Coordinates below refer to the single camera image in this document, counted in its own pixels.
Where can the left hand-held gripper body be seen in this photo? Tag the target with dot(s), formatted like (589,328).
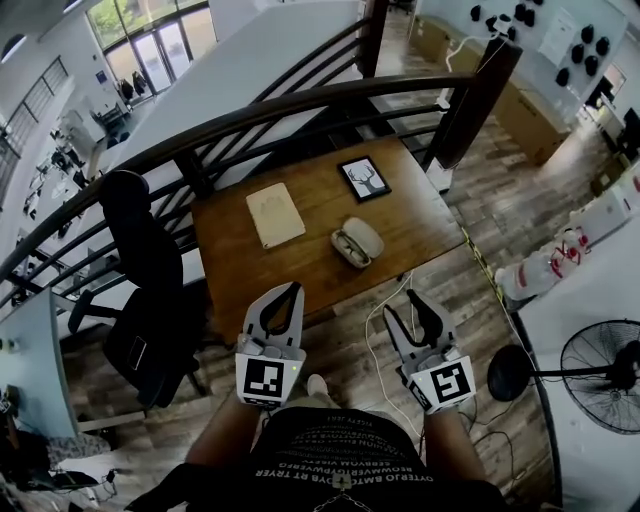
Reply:
(265,377)

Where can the glass entrance doors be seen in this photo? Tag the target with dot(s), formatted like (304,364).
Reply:
(155,50)

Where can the black metal railing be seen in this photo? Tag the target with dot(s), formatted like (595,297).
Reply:
(192,172)

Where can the slim dark wooden post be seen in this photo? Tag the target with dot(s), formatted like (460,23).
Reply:
(375,35)

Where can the person's white shoe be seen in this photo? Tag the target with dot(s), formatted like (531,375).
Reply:
(317,387)

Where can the thick dark wooden post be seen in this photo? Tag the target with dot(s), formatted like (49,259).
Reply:
(475,105)

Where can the yellow black floor tape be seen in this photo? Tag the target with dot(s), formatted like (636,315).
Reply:
(482,260)

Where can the pack of water bottles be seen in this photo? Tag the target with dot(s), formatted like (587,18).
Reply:
(535,275)

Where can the black office chair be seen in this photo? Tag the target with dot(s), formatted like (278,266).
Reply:
(140,260)

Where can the group of black wall-hung objects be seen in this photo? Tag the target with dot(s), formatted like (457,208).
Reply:
(590,62)

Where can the metal-frame eyeglasses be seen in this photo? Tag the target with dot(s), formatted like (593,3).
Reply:
(350,246)

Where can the person's right forearm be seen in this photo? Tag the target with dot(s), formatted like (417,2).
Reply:
(452,445)

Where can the wooden table with metal legs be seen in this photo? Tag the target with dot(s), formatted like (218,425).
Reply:
(310,270)

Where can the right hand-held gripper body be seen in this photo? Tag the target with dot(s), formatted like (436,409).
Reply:
(447,382)

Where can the white desk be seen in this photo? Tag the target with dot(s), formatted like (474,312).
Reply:
(30,360)

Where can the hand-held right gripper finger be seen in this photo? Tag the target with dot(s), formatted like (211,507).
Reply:
(402,345)
(440,330)

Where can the large cardboard box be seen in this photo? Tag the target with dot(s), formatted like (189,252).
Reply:
(530,120)

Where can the black framed deer picture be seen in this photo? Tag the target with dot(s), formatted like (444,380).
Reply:
(364,179)

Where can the person's black printed shirt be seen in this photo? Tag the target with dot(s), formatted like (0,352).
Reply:
(345,450)

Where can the black smartphone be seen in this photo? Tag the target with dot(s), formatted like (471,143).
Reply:
(136,352)

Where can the person's left forearm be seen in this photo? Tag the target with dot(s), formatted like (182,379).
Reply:
(222,435)

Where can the person's khaki shorts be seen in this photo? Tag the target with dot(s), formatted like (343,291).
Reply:
(310,405)

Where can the white case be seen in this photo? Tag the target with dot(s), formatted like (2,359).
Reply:
(367,235)

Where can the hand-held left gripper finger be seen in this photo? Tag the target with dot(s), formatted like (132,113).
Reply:
(255,320)
(298,320)

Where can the beige hardcover book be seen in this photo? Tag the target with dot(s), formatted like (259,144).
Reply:
(275,215)

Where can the black standing fan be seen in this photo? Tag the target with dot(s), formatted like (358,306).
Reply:
(627,367)

